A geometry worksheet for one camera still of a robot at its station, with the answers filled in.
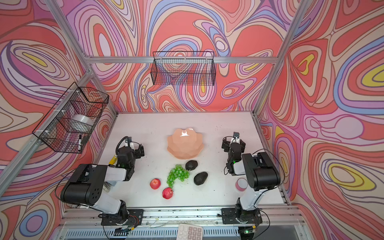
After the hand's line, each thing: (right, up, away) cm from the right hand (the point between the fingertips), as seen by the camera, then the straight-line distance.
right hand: (233, 141), depth 96 cm
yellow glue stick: (-76, -11, -5) cm, 77 cm away
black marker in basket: (-82, +1, -24) cm, 86 cm away
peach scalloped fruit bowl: (-32, -2, +3) cm, 32 cm away
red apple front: (-40, -25, -19) cm, 51 cm away
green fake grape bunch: (-34, -16, -14) cm, 41 cm away
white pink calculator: (-28, -40, -27) cm, 56 cm away
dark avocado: (-28, -13, -9) cm, 32 cm away
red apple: (-47, -22, -16) cm, 54 cm away
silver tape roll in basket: (-79, +11, -26) cm, 84 cm away
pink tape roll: (0, -22, -16) cm, 27 cm away
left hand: (-64, -2, -3) cm, 64 cm away
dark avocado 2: (-23, -19, -14) cm, 33 cm away
